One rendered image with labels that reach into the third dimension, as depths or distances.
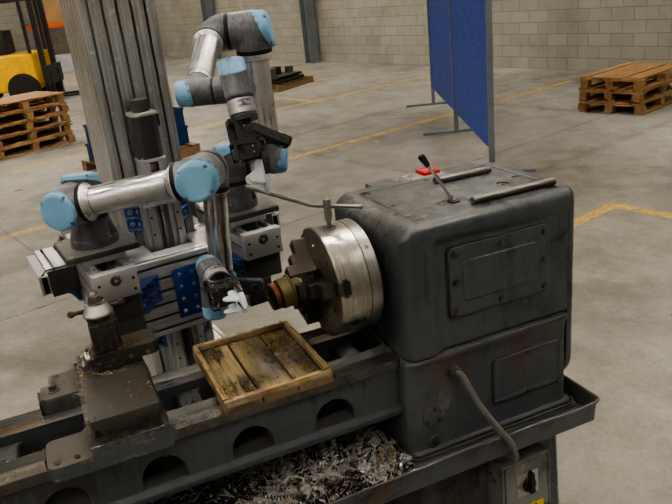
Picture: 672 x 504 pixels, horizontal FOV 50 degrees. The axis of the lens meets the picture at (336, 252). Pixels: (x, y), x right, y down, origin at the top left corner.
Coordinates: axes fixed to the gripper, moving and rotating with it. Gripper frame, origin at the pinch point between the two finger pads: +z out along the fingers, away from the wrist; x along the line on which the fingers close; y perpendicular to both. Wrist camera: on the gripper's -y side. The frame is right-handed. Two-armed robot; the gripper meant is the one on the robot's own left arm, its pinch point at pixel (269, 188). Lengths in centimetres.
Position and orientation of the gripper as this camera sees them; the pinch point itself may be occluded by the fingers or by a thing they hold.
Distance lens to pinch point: 191.4
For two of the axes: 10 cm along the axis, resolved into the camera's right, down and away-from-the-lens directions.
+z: 2.4, 9.7, 0.2
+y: -9.1, 2.3, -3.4
